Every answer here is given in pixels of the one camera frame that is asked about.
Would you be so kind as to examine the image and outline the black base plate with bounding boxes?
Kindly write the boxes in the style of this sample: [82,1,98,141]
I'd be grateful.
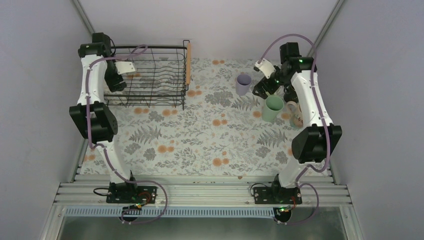
[253,186,303,205]
[106,185,158,205]

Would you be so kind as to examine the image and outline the mint green tumbler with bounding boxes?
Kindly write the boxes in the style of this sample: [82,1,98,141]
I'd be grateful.
[261,95,285,123]

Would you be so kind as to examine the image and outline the beige floral mug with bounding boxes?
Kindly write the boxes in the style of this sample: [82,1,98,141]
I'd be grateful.
[286,101,304,129]

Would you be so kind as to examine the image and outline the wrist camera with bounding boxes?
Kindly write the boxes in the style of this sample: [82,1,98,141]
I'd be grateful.
[114,61,137,75]
[254,58,277,79]

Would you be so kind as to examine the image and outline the aluminium mounting rail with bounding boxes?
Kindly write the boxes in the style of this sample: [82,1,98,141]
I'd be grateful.
[53,174,352,207]

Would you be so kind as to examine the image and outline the lilac plastic cup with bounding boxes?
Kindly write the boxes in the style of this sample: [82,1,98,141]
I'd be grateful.
[235,74,252,96]

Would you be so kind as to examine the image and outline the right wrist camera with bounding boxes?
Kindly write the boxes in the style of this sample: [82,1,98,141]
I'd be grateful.
[254,58,277,79]

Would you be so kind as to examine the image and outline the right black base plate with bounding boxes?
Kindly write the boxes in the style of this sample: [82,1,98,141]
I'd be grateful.
[253,186,303,205]

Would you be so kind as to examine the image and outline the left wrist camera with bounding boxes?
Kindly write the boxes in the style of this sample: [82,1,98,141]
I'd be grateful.
[114,61,137,75]

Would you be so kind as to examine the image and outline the black wire dish rack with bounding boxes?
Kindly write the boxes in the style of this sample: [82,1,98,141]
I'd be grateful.
[104,39,191,108]

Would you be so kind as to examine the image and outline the black cylindrical cup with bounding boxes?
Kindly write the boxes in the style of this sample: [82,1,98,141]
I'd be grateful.
[283,86,299,103]

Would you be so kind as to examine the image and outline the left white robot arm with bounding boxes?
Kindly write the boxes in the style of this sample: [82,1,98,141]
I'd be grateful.
[69,32,140,203]

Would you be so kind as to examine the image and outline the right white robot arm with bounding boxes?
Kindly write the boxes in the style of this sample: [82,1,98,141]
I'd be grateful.
[252,42,342,204]

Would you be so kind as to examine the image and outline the floral patterned table mat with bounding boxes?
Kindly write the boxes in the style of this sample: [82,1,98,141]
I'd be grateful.
[80,58,329,177]

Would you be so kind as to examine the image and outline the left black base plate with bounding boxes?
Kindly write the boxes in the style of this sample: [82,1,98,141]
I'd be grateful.
[106,185,158,205]

